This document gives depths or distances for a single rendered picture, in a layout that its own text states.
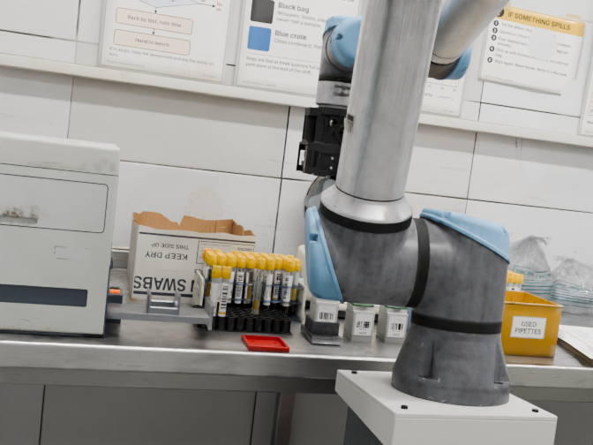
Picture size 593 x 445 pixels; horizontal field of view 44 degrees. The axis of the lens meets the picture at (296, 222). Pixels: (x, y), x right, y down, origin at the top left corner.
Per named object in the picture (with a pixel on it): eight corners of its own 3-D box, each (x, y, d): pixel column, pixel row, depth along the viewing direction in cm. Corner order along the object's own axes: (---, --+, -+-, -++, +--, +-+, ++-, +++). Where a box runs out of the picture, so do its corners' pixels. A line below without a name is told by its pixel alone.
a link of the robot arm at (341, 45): (410, 18, 111) (394, 30, 121) (337, 9, 109) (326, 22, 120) (404, 71, 111) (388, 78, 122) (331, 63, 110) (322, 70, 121)
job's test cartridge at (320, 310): (313, 333, 128) (317, 297, 128) (307, 327, 133) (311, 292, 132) (334, 335, 129) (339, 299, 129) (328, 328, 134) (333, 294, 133)
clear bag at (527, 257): (497, 310, 181) (508, 236, 179) (451, 295, 196) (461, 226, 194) (569, 311, 193) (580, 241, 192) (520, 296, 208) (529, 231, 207)
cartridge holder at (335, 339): (311, 344, 126) (313, 323, 126) (300, 330, 135) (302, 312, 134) (341, 346, 127) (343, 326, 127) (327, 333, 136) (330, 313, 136)
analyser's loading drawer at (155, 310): (81, 322, 114) (84, 290, 114) (82, 313, 121) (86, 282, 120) (211, 329, 120) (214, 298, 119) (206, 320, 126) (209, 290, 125)
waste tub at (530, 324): (491, 354, 134) (499, 301, 133) (459, 335, 147) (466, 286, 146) (556, 358, 137) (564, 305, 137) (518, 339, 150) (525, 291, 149)
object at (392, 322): (384, 343, 133) (389, 306, 132) (375, 336, 138) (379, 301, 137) (404, 344, 134) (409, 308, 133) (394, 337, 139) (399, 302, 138)
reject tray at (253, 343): (248, 350, 117) (249, 345, 117) (241, 339, 124) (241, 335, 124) (289, 352, 119) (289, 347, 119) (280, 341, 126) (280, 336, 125)
